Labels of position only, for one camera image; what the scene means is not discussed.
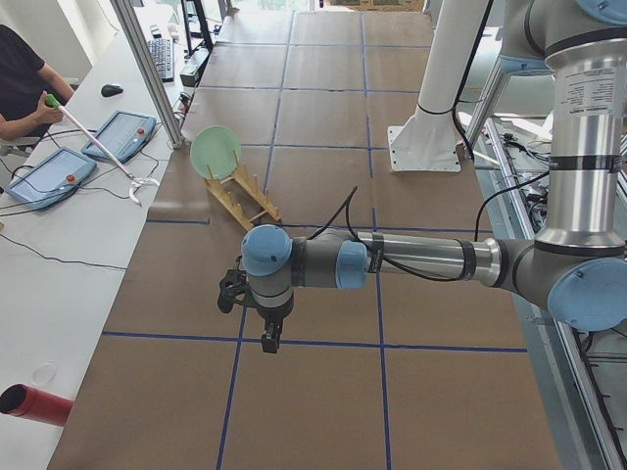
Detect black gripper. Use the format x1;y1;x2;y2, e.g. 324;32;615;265
257;303;293;353

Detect light green plate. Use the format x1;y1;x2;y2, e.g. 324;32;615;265
190;125;242;180

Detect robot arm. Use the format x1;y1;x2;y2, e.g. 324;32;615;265
218;1;626;353

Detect wooden dish rack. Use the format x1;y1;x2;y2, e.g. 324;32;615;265
204;160;282;232

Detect reacher grabber stick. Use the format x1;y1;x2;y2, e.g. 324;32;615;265
44;93;160;207

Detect blue teach pendant far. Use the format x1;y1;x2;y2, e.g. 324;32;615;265
94;111;157;164

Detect blue teach pendant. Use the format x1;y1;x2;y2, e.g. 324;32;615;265
6;147;96;211
94;111;157;164

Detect red cylinder bottle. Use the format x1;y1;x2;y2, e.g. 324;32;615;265
1;384;73;427

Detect blue teach pendant near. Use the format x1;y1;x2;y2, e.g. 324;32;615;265
6;147;96;211

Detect black computer mouse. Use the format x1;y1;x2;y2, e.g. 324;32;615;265
101;83;123;98

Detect black keyboard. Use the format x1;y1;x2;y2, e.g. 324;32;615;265
147;37;175;82

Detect person in black shirt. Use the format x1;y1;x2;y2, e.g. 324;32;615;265
1;24;73;141

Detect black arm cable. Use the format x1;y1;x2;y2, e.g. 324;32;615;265
308;184;553;283

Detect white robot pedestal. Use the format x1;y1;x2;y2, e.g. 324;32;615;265
388;0;492;172

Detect aluminium frame rail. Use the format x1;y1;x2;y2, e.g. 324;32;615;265
468;59;626;469

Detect aluminium frame post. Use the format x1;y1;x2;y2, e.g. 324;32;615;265
111;0;185;149

